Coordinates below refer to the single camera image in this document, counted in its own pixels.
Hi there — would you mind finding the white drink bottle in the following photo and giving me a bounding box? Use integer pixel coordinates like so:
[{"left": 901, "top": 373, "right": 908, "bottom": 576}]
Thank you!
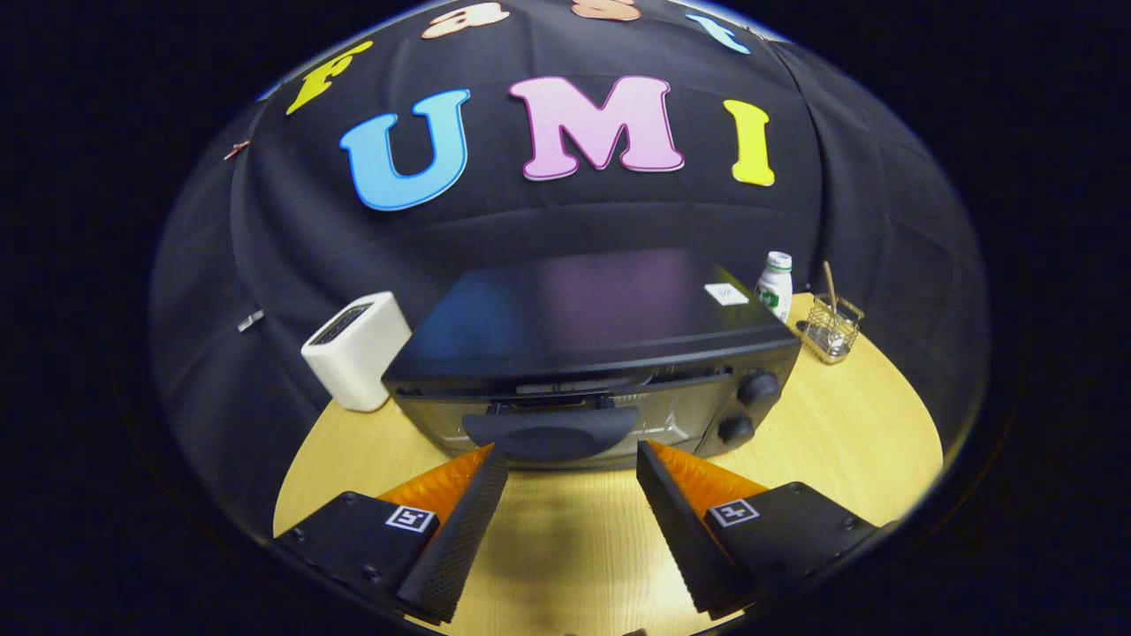
[{"left": 755, "top": 252, "right": 794, "bottom": 324}]

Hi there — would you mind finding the white bread toaster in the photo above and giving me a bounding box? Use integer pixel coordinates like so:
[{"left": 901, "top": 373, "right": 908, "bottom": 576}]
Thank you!
[{"left": 300, "top": 291, "right": 414, "bottom": 413}]

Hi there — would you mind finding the black toaster oven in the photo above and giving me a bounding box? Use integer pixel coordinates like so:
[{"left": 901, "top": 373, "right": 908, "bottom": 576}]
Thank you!
[{"left": 382, "top": 248, "right": 802, "bottom": 470}]

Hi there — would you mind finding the wire mesh holder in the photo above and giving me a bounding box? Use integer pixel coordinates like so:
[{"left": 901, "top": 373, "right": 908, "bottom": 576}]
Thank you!
[{"left": 800, "top": 293, "right": 865, "bottom": 365}]

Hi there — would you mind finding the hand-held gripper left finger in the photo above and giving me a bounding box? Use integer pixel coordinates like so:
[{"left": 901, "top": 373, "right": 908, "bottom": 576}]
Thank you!
[{"left": 269, "top": 443, "right": 510, "bottom": 625}]

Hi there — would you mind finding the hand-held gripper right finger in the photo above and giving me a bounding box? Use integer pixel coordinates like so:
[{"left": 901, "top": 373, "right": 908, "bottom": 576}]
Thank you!
[{"left": 636, "top": 440, "right": 884, "bottom": 621}]

